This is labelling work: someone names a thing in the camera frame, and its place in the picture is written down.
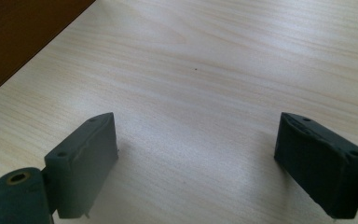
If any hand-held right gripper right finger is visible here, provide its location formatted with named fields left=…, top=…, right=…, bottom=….
left=273, top=111, right=358, bottom=220

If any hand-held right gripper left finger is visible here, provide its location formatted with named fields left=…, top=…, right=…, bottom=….
left=44, top=112, right=119, bottom=219

